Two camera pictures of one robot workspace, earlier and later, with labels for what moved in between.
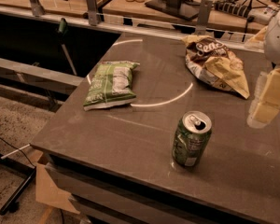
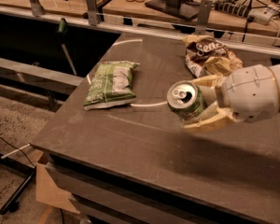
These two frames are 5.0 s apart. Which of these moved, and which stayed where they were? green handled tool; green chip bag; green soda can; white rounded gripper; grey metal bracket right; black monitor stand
Moved: green soda can; white rounded gripper
Stayed: black monitor stand; green handled tool; grey metal bracket right; green chip bag
